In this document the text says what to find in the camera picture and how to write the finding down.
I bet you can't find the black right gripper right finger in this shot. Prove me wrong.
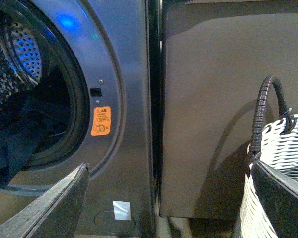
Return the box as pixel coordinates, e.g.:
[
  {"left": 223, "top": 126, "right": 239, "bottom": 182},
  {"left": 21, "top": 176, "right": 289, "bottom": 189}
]
[{"left": 252, "top": 161, "right": 298, "bottom": 238}]

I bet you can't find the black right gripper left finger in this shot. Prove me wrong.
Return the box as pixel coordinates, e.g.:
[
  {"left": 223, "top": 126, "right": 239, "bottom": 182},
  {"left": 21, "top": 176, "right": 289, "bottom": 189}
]
[{"left": 0, "top": 163, "right": 89, "bottom": 238}]

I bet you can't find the dark navy garment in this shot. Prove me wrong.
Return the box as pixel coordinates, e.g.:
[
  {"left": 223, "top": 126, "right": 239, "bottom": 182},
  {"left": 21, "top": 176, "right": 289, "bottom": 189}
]
[{"left": 0, "top": 67, "right": 70, "bottom": 189}]

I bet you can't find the grey front-load washing machine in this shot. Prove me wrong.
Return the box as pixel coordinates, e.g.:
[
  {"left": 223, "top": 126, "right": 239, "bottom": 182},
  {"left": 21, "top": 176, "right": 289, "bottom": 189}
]
[{"left": 0, "top": 0, "right": 156, "bottom": 238}]

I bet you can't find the white woven laundry basket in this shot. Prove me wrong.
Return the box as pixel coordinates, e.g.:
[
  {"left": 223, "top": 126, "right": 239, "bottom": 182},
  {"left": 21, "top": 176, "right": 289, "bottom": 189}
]
[{"left": 232, "top": 114, "right": 298, "bottom": 238}]

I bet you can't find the white tape patch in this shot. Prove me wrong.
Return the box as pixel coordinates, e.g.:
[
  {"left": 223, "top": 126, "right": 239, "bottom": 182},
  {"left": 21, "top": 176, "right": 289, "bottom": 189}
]
[{"left": 113, "top": 201, "right": 131, "bottom": 221}]

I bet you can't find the orange warning sticker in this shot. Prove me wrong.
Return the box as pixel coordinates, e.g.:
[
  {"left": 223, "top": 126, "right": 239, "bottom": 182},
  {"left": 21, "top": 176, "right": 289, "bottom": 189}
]
[{"left": 90, "top": 106, "right": 111, "bottom": 136}]

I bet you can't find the perforated steel washer drum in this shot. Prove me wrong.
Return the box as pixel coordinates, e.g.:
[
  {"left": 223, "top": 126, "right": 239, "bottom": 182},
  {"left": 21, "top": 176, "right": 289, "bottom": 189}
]
[{"left": 0, "top": 9, "right": 44, "bottom": 107}]

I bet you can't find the black wrapped basket handle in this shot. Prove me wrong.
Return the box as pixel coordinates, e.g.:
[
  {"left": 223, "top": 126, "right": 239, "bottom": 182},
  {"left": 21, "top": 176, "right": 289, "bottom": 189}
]
[{"left": 248, "top": 75, "right": 296, "bottom": 162}]

